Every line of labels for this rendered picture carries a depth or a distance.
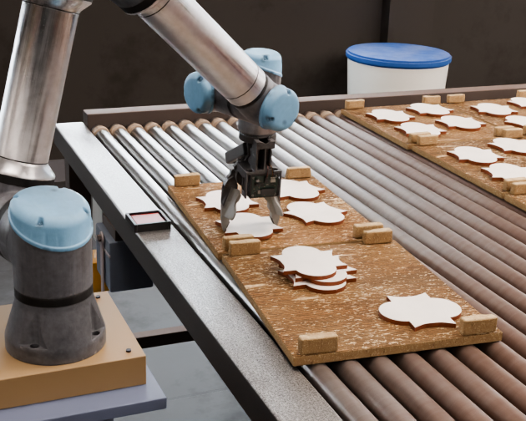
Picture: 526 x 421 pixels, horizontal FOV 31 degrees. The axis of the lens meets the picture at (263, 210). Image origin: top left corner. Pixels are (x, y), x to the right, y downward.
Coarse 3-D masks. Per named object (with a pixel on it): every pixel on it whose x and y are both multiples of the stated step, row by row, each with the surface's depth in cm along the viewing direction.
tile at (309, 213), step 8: (288, 208) 199; (296, 208) 199; (304, 208) 199; (312, 208) 200; (320, 208) 200; (328, 208) 200; (288, 216) 196; (296, 216) 195; (304, 216) 195; (312, 216) 195; (320, 216) 195; (328, 216) 195; (336, 216) 195; (320, 224) 193; (328, 224) 192; (336, 224) 193
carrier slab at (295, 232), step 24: (192, 192) 209; (240, 192) 210; (192, 216) 195; (216, 216) 195; (264, 216) 196; (360, 216) 198; (216, 240) 183; (264, 240) 184; (288, 240) 184; (312, 240) 185; (336, 240) 185; (360, 240) 186
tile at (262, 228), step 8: (240, 216) 193; (248, 216) 193; (256, 216) 193; (216, 224) 190; (232, 224) 188; (240, 224) 189; (248, 224) 189; (256, 224) 189; (264, 224) 189; (272, 224) 189; (232, 232) 184; (240, 232) 184; (248, 232) 184; (256, 232) 185; (264, 232) 185; (272, 232) 186
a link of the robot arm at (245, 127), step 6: (240, 120) 176; (240, 126) 177; (246, 126) 175; (252, 126) 175; (258, 126) 175; (246, 132) 176; (252, 132) 175; (258, 132) 175; (264, 132) 175; (270, 132) 176
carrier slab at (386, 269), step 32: (224, 256) 175; (256, 256) 176; (352, 256) 177; (384, 256) 178; (256, 288) 162; (288, 288) 163; (352, 288) 164; (384, 288) 164; (416, 288) 165; (448, 288) 165; (288, 320) 151; (320, 320) 152; (352, 320) 152; (288, 352) 142; (352, 352) 143; (384, 352) 144
